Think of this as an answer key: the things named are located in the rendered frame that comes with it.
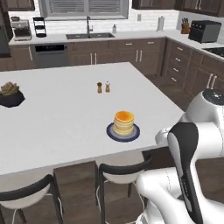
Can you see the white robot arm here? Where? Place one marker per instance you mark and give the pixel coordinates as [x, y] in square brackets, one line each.
[189, 180]

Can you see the dark fridge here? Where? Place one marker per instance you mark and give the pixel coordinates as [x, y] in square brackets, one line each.
[4, 32]

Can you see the stack of pancakes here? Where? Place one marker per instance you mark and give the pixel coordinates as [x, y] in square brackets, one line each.
[124, 122]

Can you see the blue round plate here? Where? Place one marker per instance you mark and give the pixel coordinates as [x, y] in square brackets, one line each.
[123, 134]

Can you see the brown salt shaker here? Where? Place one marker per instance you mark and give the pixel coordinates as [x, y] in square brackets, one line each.
[107, 87]

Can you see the brown pepper mill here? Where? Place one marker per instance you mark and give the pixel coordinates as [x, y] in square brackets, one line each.
[99, 87]

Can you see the white stool with black back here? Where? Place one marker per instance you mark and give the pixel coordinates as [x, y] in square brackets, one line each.
[26, 194]
[119, 173]

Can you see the brown lower cupboard run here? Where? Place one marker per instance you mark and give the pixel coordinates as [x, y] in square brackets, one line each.
[145, 58]

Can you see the steel kitchen sink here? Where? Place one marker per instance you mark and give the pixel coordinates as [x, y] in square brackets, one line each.
[89, 36]

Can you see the white soap dispenser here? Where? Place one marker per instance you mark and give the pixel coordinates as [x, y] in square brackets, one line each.
[114, 29]

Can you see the black dishwasher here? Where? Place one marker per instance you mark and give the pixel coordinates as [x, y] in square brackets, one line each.
[50, 55]

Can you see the dark sink tap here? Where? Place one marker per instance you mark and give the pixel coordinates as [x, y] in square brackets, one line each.
[88, 26]

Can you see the white paper towel roll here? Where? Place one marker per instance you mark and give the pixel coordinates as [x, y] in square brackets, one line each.
[160, 23]

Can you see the succulent in black pot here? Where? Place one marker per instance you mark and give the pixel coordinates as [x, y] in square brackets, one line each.
[10, 94]

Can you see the window with grey blinds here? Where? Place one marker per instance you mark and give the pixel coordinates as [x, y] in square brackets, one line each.
[84, 8]

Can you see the wooden knife block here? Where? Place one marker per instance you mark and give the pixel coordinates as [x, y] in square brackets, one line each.
[185, 27]

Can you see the black hob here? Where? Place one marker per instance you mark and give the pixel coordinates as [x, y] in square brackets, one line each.
[215, 51]

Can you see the black toaster oven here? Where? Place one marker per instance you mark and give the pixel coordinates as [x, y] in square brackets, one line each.
[204, 31]

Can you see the silver espresso machine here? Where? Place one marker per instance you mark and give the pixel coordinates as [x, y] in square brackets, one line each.
[21, 29]

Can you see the brown upper cupboards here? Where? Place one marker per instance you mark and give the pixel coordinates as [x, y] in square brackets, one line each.
[186, 5]

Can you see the brown upper cupboard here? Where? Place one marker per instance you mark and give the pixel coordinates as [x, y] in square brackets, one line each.
[18, 4]

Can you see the wall power outlet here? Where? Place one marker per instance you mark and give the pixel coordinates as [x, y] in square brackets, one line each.
[139, 17]

